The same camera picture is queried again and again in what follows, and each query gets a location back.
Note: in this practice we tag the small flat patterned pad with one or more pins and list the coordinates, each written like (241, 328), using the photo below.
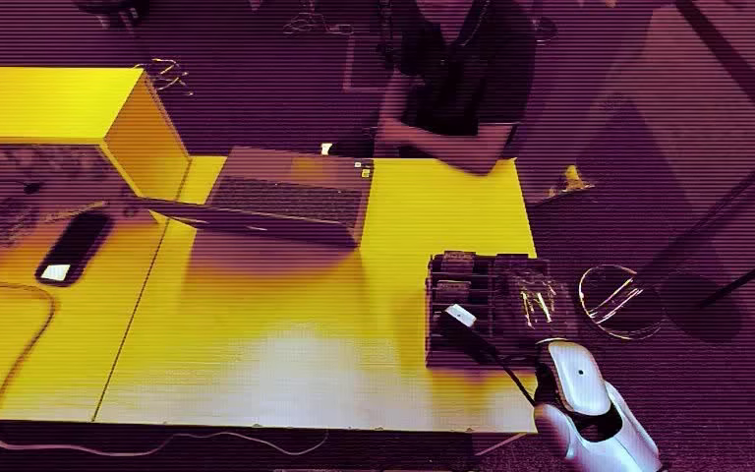
(9, 220)

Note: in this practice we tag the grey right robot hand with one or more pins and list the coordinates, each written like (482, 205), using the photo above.
(537, 303)

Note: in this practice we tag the dark card holder box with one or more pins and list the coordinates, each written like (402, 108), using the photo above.
(465, 273)

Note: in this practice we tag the small bright floor object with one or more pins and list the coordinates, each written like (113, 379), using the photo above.
(569, 182)

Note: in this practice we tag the black oblong device white label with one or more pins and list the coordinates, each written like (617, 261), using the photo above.
(75, 247)

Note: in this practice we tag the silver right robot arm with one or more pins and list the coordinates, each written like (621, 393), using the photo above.
(579, 384)

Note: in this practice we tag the stand with dark round base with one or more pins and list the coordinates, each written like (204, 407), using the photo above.
(703, 309)

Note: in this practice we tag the large rectangular box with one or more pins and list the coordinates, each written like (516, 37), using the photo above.
(58, 104)

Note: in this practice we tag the open laptop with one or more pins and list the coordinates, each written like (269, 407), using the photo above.
(286, 195)

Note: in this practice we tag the person's forearm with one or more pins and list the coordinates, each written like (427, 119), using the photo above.
(455, 146)

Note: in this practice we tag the person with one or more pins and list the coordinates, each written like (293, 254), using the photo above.
(469, 71)

